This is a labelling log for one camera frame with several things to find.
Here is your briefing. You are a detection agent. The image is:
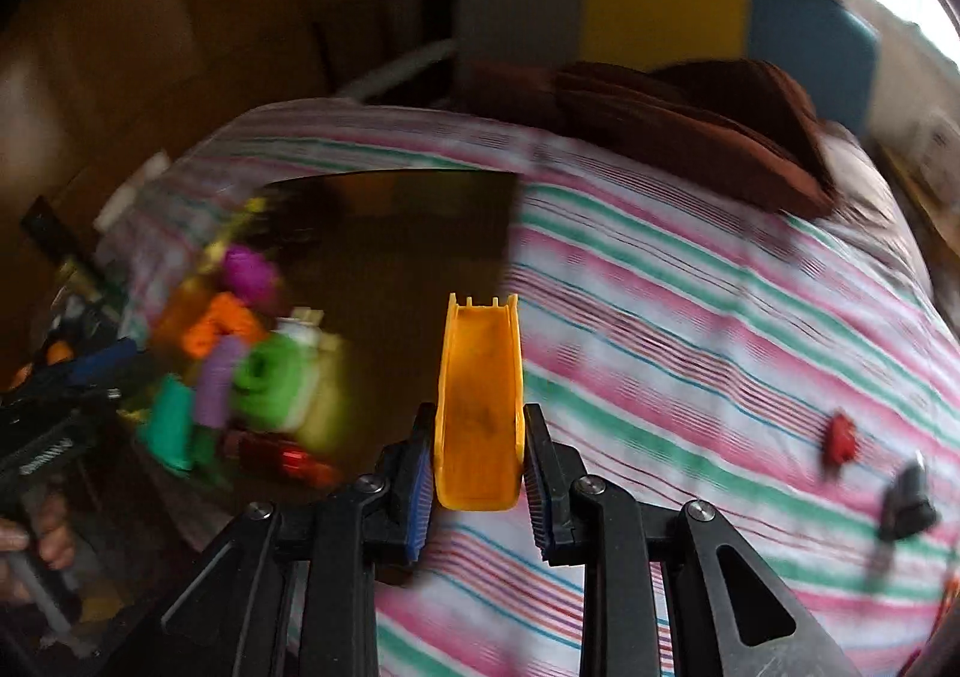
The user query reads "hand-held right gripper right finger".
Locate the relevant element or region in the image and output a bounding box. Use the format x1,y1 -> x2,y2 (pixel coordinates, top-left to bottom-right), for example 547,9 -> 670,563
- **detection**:
523,403 -> 863,677

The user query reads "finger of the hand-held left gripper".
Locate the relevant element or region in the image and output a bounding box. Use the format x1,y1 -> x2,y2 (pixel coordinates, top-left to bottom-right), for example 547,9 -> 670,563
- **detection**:
64,338 -> 147,389

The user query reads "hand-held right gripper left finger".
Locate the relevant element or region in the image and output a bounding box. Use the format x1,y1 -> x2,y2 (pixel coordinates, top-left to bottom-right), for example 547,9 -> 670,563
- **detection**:
105,403 -> 438,677

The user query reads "teal plastic toy piece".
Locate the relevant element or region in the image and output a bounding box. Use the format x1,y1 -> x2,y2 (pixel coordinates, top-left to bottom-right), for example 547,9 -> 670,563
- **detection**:
137,373 -> 218,479

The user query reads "yellow plastic toy piece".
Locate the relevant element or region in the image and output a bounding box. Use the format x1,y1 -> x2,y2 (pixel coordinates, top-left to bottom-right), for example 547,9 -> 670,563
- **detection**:
435,293 -> 526,511

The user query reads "lilac patterned toy piece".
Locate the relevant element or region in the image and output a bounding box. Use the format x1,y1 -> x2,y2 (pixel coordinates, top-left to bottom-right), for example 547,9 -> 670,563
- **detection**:
193,336 -> 248,427

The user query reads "red translucent cylinder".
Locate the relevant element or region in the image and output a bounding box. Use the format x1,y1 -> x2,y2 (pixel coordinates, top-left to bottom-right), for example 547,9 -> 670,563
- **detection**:
225,429 -> 342,491

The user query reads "green toy piece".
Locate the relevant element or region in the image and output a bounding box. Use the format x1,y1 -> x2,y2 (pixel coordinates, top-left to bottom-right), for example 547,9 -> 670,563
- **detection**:
229,308 -> 325,434

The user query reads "dark brown tray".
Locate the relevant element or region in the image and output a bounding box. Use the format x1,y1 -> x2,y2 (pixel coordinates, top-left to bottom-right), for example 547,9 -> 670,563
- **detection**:
127,169 -> 524,588

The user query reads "person's left hand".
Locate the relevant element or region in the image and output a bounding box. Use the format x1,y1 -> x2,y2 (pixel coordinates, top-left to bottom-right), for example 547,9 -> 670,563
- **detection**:
0,489 -> 77,603

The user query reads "orange toy piece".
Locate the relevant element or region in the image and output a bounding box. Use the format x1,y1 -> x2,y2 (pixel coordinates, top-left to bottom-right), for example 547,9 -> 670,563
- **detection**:
180,292 -> 267,359

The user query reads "magenta toy piece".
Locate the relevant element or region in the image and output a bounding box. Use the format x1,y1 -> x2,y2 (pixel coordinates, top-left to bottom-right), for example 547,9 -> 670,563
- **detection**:
221,243 -> 282,307

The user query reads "striped bed sheet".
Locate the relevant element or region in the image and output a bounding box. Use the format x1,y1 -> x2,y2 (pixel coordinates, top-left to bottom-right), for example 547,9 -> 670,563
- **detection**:
94,100 -> 960,677

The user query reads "small red toy piece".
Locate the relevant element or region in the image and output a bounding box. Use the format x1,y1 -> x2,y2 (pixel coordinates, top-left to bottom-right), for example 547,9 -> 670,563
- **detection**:
821,411 -> 858,472

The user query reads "black funnel with metal cup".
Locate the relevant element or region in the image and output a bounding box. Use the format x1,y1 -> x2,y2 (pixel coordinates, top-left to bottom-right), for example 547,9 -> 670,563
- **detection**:
870,456 -> 938,588

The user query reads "brown blanket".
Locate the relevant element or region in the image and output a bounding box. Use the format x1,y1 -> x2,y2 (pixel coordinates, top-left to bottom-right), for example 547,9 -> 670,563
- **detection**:
465,58 -> 841,221

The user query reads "beige quilt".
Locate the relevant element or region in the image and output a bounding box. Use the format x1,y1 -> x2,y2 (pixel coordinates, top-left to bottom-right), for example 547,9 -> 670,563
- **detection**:
817,122 -> 938,318

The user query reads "grey headboard cushion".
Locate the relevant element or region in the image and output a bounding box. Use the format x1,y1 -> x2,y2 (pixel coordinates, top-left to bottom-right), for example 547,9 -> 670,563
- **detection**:
457,0 -> 593,94

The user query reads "yellow headboard cushion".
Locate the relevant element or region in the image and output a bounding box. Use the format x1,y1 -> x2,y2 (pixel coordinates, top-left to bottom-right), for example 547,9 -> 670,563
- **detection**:
581,0 -> 751,74

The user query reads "blue headboard cushion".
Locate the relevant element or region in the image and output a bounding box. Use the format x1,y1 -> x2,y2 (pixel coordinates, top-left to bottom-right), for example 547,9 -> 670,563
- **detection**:
742,0 -> 880,139

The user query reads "white bed rail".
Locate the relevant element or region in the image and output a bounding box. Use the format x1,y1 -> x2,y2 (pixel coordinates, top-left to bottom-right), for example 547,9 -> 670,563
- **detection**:
337,40 -> 458,101

